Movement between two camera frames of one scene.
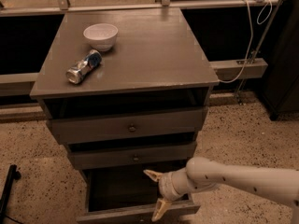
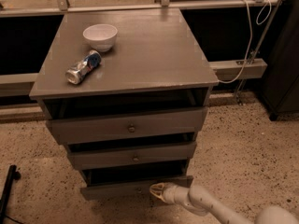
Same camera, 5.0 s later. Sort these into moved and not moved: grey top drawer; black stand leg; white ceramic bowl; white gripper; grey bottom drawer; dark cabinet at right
Moved: grey bottom drawer; white gripper
Not moved: dark cabinet at right; white ceramic bowl; black stand leg; grey top drawer
